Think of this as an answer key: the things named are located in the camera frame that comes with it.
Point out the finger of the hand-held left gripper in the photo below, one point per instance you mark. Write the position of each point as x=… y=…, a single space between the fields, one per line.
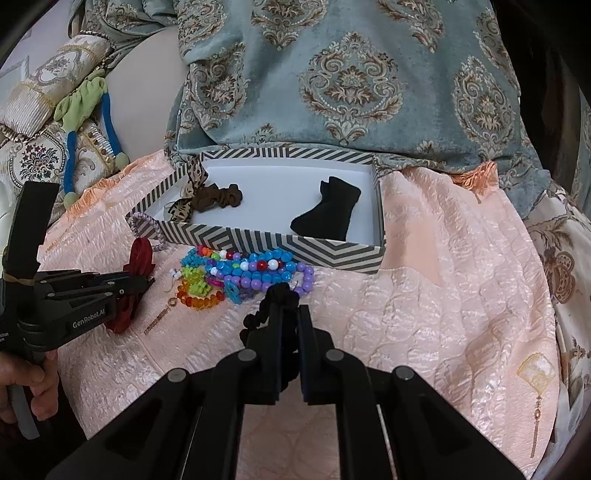
x=83 y=279
x=124 y=290

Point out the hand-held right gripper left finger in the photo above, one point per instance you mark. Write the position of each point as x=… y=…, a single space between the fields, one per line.
x=273 y=360

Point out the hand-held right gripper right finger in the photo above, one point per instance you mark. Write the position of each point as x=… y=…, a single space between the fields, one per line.
x=305 y=364

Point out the red bow hair clip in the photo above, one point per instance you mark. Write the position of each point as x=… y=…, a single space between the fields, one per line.
x=141 y=258

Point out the black scrunchie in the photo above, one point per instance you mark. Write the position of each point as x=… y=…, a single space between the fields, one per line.
x=279 y=291

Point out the grey white striped box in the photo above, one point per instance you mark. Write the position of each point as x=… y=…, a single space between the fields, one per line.
x=277 y=249

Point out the person's left hand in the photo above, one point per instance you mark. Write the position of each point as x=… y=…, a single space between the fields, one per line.
x=48 y=387

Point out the gold dangling earring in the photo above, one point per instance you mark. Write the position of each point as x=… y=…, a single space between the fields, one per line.
x=171 y=302

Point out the small white earring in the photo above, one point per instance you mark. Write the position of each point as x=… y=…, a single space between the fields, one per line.
x=173 y=273

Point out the leopard print scrunchie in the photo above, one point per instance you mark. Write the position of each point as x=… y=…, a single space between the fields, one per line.
x=181 y=211

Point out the brown scrunchie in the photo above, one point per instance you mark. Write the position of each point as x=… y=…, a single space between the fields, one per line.
x=212 y=198

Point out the cream floral embroidered cushion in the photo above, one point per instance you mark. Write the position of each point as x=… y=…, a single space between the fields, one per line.
x=32 y=157

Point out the black cloth pouch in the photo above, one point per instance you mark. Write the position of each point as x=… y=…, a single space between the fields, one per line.
x=330 y=212

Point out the pink quilted bedspread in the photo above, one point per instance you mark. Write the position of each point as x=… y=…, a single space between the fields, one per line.
x=438 y=277

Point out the plain beige pillow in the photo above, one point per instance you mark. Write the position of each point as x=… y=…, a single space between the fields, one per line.
x=143 y=101

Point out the cream embroidered bolster cushion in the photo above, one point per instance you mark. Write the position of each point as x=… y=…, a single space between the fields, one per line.
x=51 y=78

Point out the cream floral bed sheet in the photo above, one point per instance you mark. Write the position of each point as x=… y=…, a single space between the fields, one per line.
x=558 y=263

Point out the teal damask blanket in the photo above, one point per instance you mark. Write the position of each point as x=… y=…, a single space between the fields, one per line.
x=369 y=69

